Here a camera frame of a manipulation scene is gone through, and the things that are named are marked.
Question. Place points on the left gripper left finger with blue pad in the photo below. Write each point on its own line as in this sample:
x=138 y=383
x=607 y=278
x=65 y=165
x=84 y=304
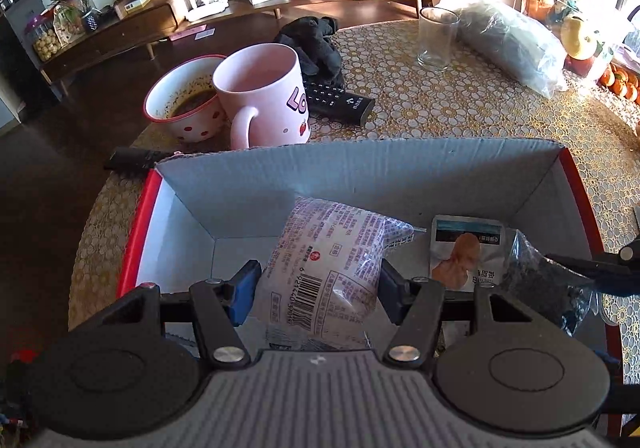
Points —
x=218 y=308

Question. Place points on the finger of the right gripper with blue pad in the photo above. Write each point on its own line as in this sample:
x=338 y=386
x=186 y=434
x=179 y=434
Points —
x=613 y=274

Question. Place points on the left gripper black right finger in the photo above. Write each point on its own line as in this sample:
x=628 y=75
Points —
x=414 y=306

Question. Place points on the clear bag black bits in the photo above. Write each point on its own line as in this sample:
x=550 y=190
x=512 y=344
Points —
x=554 y=291

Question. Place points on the white purple bread packet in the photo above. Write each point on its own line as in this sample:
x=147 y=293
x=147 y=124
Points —
x=321 y=281

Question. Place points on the red cardboard box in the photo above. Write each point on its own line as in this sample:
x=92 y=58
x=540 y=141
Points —
x=502 y=376

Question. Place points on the pile of mandarins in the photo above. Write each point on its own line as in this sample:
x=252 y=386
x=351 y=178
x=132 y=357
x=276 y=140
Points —
x=622 y=82

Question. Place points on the lace tablecloth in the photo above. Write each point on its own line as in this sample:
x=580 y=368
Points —
x=471 y=98

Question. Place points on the black remote control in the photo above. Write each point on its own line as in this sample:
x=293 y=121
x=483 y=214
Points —
x=335 y=104

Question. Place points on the pink mug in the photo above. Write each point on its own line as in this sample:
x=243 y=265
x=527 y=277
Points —
x=262 y=92

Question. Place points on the black cloth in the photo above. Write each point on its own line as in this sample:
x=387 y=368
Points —
x=319 y=59

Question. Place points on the clear bag dark contents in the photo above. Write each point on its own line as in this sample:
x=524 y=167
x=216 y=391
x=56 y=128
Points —
x=520 y=46

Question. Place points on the clear drinking glass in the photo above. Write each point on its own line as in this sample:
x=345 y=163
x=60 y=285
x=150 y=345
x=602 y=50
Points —
x=437 y=32

